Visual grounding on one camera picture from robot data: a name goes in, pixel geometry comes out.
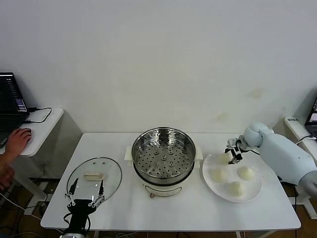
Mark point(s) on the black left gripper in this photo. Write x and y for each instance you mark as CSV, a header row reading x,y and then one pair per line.
x,y
81,207

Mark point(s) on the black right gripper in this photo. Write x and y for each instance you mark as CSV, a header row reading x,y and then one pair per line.
x,y
241,145

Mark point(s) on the white steamed baozi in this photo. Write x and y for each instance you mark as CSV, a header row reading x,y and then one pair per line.
x,y
224,159
245,173
237,189
220,175

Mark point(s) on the round glass pot lid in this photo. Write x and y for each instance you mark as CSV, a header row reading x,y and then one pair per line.
x,y
111,171

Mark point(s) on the black computer mouse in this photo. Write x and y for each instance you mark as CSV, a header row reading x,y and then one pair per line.
x,y
29,130

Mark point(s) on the person bare forearm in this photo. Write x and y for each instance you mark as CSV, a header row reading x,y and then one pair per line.
x,y
5,162

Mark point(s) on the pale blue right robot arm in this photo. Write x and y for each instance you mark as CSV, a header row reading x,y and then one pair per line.
x,y
284,158

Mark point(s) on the perforated steel steamer basket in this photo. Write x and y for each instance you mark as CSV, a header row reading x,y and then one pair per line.
x,y
184,148

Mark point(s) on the person bare hand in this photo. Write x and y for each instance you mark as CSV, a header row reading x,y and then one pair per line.
x,y
17,143

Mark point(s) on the round white plate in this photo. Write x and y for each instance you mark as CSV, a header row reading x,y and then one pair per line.
x,y
210,183

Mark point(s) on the white table leg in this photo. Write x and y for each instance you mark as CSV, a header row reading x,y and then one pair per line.
x,y
240,235
96,235

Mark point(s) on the white side desk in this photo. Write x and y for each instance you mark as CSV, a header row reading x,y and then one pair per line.
x,y
296,129
49,124

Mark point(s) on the white printed label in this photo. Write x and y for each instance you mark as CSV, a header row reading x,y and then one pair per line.
x,y
293,120

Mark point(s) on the cream electric cooker pot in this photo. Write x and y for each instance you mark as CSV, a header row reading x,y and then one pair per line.
x,y
161,189

